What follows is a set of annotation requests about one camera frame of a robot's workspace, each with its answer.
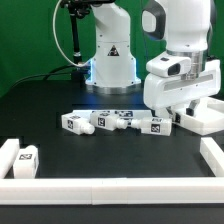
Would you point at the white U-shaped fence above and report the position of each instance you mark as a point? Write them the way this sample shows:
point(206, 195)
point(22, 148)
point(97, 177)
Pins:
point(104, 191)

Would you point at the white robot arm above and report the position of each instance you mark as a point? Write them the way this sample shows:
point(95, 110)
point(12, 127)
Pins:
point(181, 75)

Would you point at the white tag sheet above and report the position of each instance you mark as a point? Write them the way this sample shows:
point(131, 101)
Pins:
point(125, 114)

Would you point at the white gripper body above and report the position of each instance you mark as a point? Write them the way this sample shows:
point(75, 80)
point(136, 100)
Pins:
point(160, 92)

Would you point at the white square tabletop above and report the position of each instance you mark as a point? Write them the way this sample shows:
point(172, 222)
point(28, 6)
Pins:
point(208, 116)

